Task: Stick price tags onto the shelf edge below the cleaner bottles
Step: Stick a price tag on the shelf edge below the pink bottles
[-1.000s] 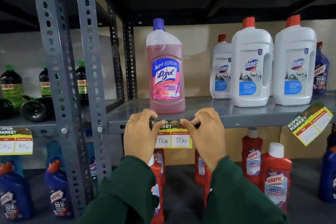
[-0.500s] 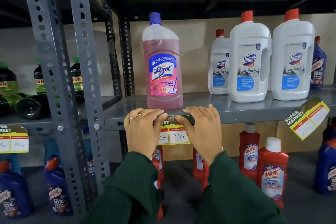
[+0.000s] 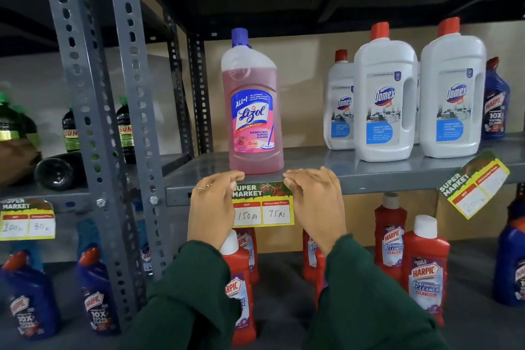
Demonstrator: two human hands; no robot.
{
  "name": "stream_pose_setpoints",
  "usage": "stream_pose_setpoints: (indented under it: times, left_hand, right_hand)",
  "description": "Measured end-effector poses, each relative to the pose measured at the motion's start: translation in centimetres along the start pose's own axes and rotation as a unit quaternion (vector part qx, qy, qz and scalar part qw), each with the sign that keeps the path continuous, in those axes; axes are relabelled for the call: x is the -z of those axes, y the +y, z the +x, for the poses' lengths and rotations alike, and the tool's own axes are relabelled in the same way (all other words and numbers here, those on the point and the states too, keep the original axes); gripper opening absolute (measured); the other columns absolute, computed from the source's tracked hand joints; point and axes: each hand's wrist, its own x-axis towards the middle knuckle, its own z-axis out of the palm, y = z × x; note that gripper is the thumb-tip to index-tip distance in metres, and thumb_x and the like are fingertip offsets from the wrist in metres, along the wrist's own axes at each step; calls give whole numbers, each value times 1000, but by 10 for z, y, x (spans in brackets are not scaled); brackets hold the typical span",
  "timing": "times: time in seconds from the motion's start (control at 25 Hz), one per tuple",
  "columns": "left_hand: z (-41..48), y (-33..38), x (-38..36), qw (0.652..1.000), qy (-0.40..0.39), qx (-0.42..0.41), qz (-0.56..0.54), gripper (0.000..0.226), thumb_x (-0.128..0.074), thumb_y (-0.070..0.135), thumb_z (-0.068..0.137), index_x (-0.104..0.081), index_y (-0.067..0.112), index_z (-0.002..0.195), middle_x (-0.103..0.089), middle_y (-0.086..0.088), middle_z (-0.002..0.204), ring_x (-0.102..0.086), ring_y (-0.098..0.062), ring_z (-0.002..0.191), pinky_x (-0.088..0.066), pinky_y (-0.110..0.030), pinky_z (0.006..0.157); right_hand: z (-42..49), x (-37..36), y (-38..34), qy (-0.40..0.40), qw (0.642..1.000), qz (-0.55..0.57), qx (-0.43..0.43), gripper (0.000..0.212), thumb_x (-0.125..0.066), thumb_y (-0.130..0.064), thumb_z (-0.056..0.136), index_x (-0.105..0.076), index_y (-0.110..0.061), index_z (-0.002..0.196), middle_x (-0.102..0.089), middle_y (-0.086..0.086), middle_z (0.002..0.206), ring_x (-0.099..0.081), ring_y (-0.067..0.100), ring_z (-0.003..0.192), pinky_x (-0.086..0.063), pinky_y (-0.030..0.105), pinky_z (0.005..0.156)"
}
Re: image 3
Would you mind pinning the person's right hand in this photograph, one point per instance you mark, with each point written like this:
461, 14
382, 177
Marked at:
320, 210

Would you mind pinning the person's left hand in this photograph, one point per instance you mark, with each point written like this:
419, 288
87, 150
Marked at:
211, 214

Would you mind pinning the person's left fingers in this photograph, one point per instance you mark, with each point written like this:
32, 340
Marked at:
225, 178

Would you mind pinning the person's right fingers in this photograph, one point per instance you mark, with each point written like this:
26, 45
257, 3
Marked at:
305, 177

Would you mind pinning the yellow green shelf price tag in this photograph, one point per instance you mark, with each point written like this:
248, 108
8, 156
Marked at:
26, 222
262, 210
473, 185

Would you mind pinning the person's left forearm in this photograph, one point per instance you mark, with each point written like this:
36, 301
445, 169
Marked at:
192, 300

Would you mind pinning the person's right forearm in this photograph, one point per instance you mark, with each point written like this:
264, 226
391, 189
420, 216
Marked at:
369, 308

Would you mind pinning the pink floor cleaner bottle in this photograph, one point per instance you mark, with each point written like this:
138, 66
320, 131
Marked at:
252, 116

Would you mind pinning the small white red-capped cleaner bottle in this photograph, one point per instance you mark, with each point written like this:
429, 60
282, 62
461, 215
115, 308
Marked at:
339, 116

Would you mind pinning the red bathroom cleaner bottle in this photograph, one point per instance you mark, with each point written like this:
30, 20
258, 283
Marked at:
242, 288
310, 255
249, 247
426, 276
389, 239

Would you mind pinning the grey slotted metal shelving rack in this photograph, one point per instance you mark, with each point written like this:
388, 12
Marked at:
389, 177
91, 75

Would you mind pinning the large white red-capped cleaner bottle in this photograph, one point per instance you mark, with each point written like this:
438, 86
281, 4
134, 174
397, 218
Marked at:
383, 116
451, 107

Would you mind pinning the blue toilet cleaner bottle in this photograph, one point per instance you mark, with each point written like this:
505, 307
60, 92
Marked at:
510, 267
145, 251
30, 304
98, 300
495, 112

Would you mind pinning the dark green-capped cleaner bottle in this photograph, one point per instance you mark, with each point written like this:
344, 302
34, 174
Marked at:
71, 132
29, 128
8, 120
125, 132

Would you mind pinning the black bottle lying down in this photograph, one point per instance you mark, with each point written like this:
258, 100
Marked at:
59, 171

